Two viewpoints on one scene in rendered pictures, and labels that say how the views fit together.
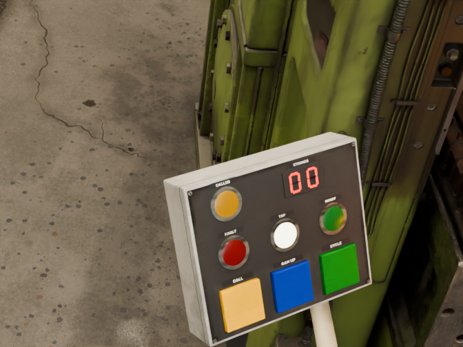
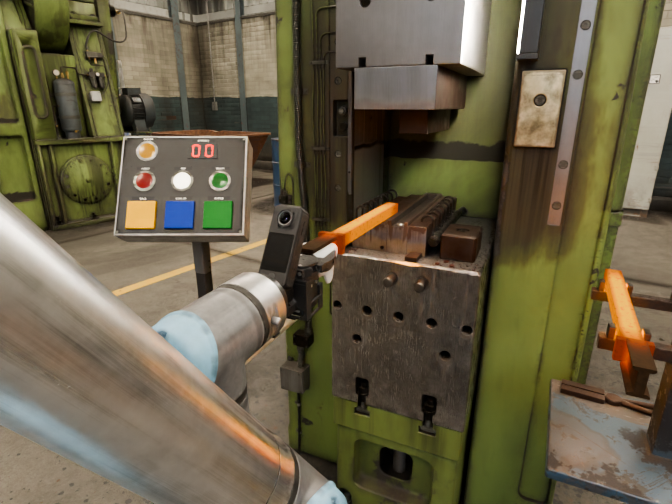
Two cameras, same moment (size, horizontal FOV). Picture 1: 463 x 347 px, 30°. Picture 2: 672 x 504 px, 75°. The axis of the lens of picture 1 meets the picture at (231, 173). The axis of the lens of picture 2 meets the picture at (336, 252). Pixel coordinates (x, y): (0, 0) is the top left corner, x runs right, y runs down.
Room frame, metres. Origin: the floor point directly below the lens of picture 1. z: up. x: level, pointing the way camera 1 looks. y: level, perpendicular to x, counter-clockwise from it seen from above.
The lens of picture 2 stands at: (0.30, -1.11, 1.28)
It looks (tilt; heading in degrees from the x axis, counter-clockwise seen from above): 18 degrees down; 35
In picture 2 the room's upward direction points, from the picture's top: straight up
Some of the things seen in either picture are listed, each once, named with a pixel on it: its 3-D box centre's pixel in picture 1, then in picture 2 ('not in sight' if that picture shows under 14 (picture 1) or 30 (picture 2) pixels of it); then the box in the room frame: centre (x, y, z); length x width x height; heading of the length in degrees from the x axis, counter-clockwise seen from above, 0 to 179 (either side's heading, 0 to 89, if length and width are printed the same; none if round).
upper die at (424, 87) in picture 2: not in sight; (416, 91); (1.48, -0.56, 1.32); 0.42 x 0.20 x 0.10; 10
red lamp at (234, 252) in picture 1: (233, 252); (144, 180); (0.97, -0.02, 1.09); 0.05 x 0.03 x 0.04; 100
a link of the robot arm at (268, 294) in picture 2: not in sight; (251, 310); (0.65, -0.73, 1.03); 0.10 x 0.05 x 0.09; 100
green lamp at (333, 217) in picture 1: (333, 218); (219, 180); (1.09, -0.19, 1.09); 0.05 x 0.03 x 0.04; 100
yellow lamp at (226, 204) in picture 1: (226, 204); (147, 150); (1.01, 0.00, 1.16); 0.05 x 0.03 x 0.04; 100
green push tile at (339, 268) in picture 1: (338, 268); (218, 215); (1.05, -0.21, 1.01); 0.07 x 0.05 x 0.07; 125
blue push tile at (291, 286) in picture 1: (291, 286); (180, 215); (0.99, -0.13, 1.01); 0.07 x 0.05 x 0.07; 125
